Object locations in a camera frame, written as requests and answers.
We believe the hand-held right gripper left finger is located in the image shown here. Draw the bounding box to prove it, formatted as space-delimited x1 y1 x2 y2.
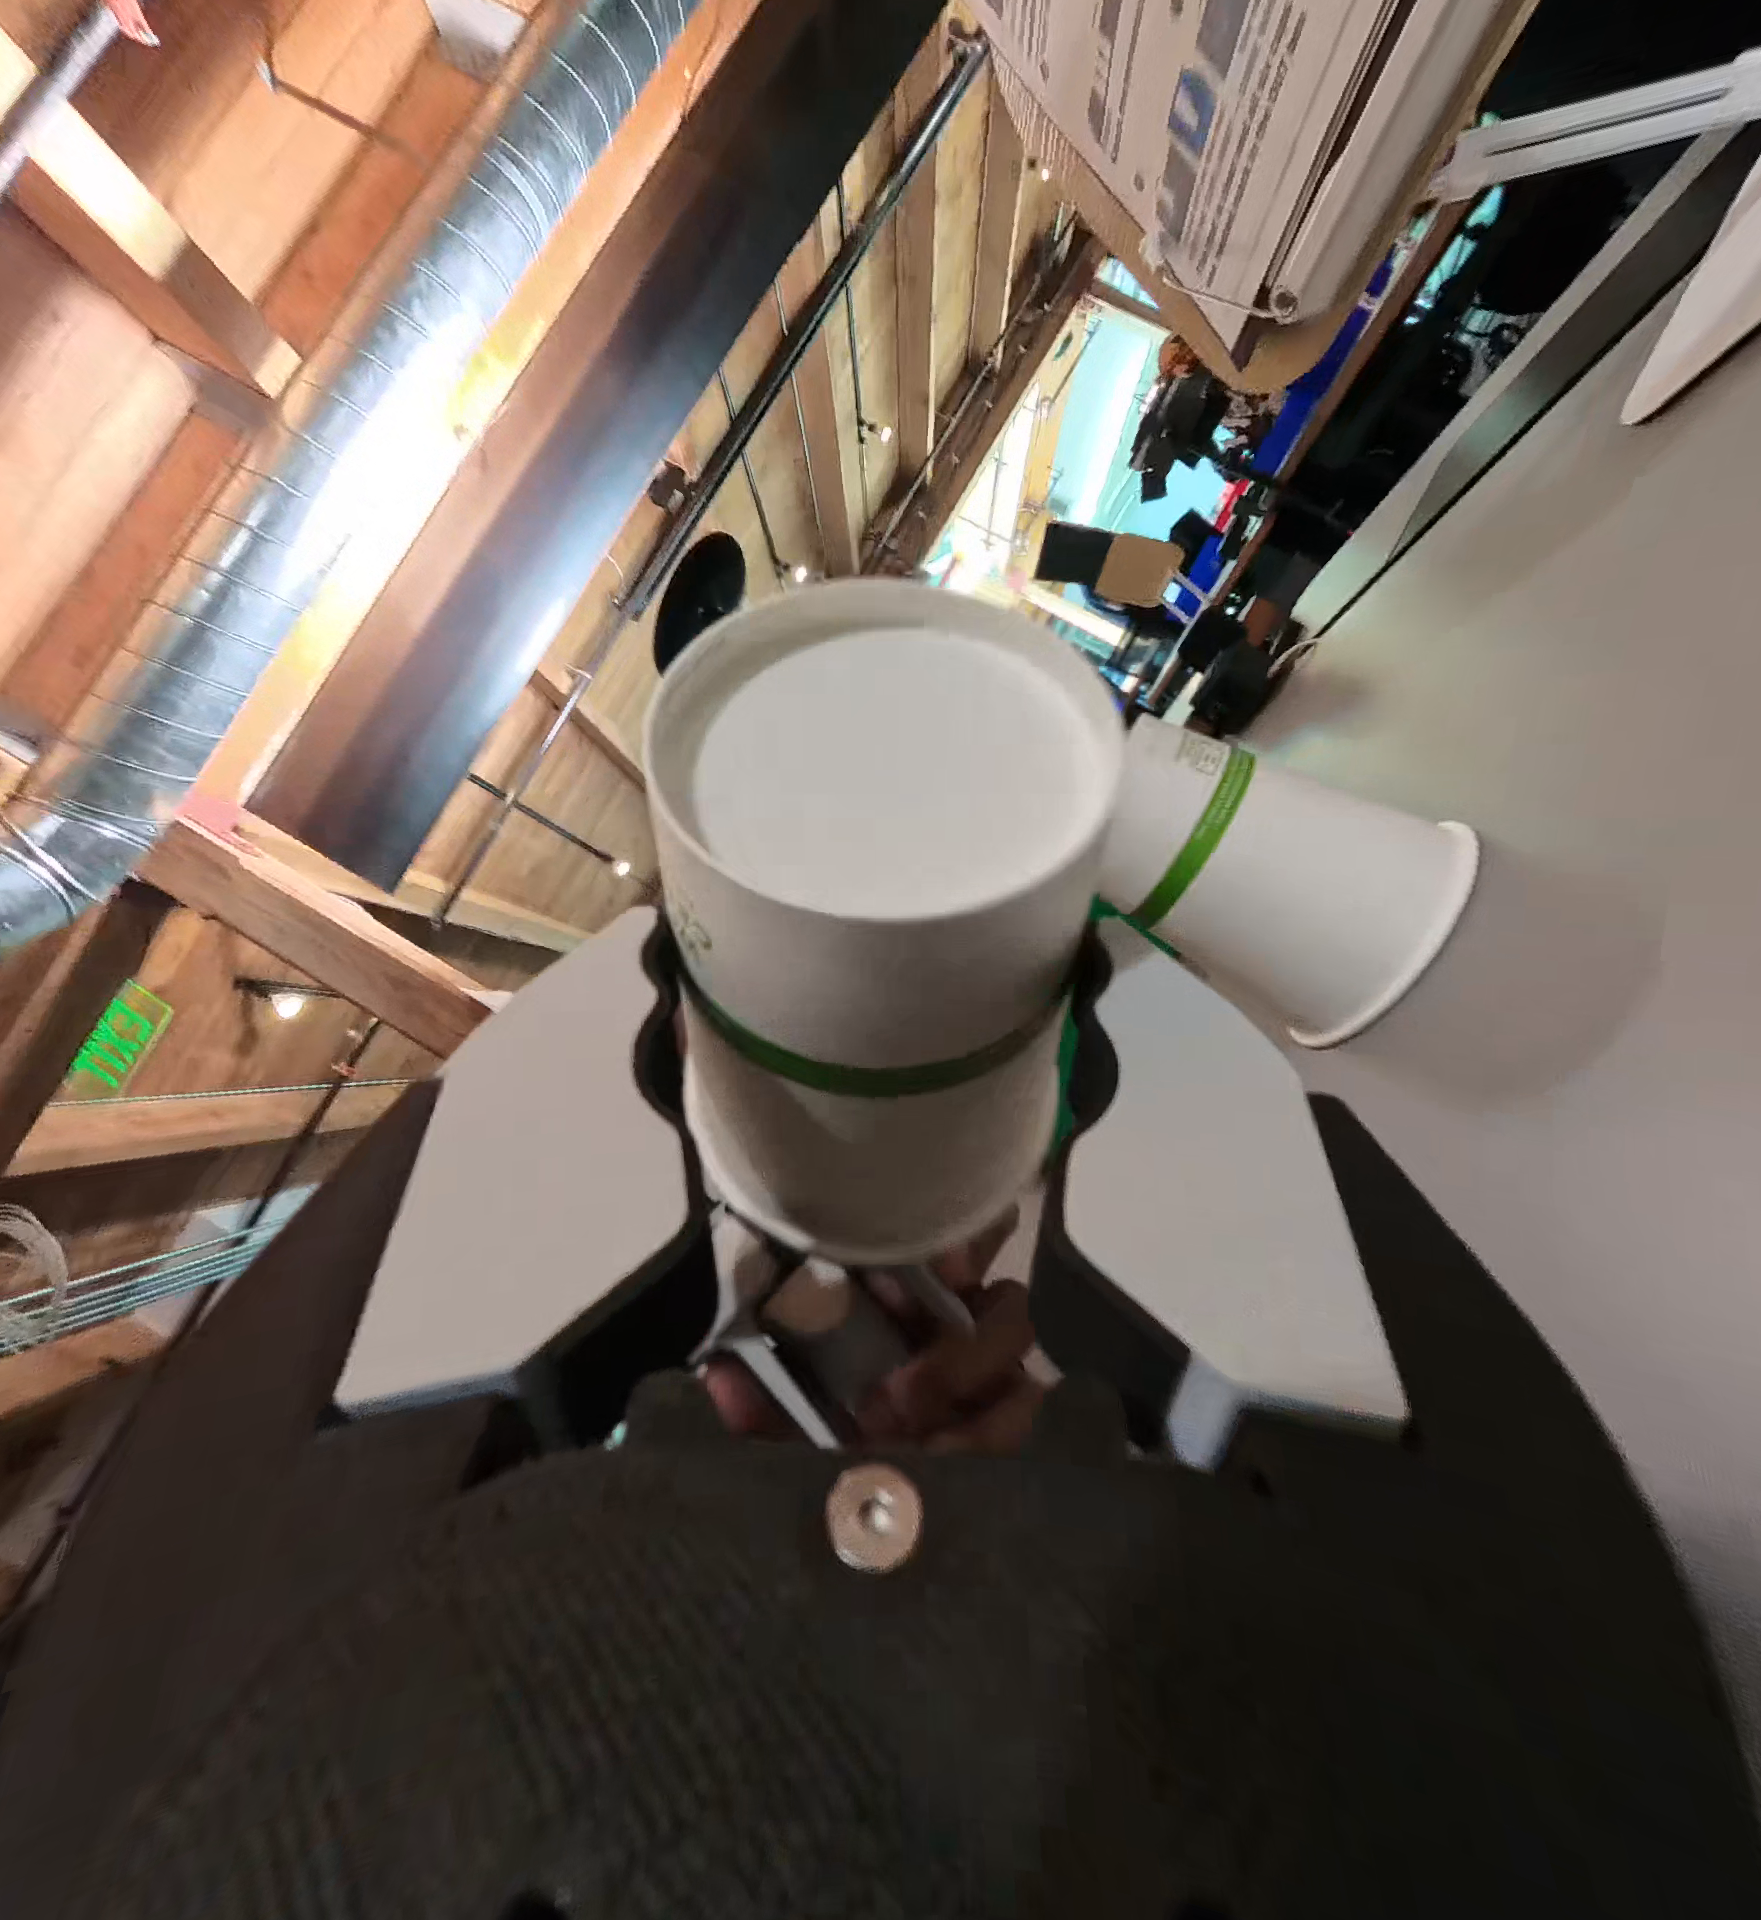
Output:
332 907 732 1448

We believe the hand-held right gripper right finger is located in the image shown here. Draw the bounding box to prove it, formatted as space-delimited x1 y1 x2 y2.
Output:
1030 930 1410 1463

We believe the white paper cup green band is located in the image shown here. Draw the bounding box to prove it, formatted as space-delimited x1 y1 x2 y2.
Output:
1096 717 1482 1049
644 577 1129 1265

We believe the person's right hand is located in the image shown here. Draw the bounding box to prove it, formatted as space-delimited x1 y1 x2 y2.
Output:
704 1267 1051 1453

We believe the green exit sign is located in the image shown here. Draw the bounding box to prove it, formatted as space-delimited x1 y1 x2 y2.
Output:
63 973 177 1096

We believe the black desktop device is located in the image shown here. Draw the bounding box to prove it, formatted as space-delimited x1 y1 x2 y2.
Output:
1179 599 1293 728

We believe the black round ceiling fixture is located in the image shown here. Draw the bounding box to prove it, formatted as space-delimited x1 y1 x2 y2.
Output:
649 527 749 678

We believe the wooden document stand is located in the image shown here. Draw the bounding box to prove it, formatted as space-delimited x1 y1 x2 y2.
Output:
954 0 1761 429
1036 516 1181 616

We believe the printed instruction sheet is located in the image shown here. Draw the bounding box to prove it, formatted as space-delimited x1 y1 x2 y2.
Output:
970 0 1435 317

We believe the silver air duct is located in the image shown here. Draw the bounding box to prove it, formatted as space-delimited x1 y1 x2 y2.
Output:
0 0 701 976

